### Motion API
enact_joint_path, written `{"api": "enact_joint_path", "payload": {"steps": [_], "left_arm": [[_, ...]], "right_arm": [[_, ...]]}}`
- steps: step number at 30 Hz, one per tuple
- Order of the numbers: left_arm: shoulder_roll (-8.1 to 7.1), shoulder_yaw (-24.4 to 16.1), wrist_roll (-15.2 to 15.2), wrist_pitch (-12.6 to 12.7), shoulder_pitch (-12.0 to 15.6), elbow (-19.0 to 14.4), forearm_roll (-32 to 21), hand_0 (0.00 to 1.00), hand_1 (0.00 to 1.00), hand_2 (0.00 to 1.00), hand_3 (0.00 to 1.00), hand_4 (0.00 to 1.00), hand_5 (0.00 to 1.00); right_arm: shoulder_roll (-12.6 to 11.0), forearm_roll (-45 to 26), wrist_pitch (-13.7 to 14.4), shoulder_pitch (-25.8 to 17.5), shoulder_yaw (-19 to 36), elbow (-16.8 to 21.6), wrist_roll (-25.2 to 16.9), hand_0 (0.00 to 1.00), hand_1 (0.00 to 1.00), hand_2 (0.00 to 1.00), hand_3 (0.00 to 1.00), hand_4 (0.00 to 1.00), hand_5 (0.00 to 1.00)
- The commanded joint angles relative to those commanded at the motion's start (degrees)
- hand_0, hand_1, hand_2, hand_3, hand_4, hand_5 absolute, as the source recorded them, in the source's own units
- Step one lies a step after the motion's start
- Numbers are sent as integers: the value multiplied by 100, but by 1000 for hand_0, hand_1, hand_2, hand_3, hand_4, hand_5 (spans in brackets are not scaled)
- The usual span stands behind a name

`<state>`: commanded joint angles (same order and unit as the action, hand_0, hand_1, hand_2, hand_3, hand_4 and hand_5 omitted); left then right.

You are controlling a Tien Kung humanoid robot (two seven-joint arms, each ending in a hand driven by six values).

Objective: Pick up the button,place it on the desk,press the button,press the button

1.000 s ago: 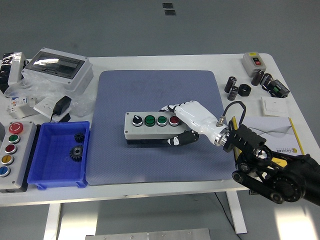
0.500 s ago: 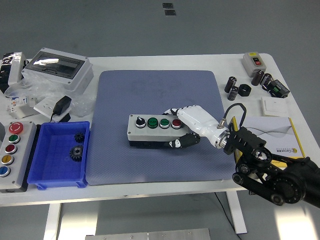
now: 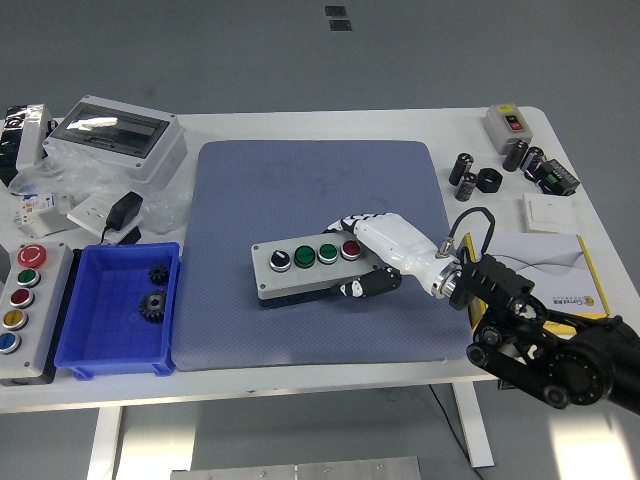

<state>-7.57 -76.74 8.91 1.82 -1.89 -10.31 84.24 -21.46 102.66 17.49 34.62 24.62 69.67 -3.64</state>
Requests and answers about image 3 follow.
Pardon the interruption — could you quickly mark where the black cylindrical capacitor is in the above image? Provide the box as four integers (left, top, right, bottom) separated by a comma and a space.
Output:
519, 145, 546, 177
448, 153, 475, 187
455, 172, 479, 202
502, 139, 529, 173

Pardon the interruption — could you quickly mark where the thin black cable under table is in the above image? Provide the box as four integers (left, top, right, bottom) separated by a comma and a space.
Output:
428, 384, 484, 480

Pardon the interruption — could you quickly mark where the white table leg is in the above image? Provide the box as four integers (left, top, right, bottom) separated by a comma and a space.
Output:
452, 382, 495, 469
85, 405, 124, 480

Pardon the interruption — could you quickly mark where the grey four-button control box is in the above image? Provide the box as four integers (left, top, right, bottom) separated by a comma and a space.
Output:
250, 238, 384, 303

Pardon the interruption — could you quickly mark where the large black gear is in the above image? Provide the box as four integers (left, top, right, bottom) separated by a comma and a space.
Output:
137, 289, 169, 325

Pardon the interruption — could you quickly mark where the grey enclosure with clear lid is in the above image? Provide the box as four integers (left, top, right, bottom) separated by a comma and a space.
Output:
42, 95, 187, 190

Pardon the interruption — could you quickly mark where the grey two-button switch box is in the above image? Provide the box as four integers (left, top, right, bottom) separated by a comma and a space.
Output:
483, 103, 534, 155

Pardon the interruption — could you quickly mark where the white box with black wrapper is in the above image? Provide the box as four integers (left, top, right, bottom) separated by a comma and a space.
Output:
0, 103, 55, 187

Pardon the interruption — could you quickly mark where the blue plastic bin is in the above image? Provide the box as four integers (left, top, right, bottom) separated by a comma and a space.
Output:
53, 242, 181, 381

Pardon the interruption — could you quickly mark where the black power adapter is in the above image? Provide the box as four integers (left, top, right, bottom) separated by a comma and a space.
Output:
101, 191, 145, 246

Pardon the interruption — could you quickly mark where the white wall switch plate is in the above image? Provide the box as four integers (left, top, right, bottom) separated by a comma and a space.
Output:
523, 192, 581, 234

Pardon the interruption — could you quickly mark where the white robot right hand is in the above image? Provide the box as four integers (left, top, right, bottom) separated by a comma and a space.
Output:
322, 211, 450, 300

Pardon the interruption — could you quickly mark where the white circuit breaker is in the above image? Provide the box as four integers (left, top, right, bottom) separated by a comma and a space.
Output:
12, 192, 76, 237

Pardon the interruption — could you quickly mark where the grey five-button control station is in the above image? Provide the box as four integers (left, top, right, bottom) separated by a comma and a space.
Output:
0, 242, 75, 386

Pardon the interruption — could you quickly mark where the blue-grey table mat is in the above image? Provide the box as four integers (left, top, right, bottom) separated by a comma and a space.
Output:
169, 139, 475, 372

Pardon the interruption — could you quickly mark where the grey metal plate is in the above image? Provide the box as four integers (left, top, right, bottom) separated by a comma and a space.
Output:
169, 455, 422, 480

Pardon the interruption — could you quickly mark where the yellow and white carton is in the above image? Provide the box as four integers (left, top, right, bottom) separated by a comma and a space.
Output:
458, 232, 612, 342

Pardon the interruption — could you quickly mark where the clear plastic bag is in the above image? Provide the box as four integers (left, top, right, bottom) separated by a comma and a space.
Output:
8, 148, 194, 236

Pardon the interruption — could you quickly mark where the black module with green terminal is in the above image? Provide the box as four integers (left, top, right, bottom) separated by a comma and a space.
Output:
532, 158, 581, 197

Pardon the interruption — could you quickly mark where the black hex nut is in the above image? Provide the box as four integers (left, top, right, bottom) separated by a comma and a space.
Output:
477, 168, 504, 194

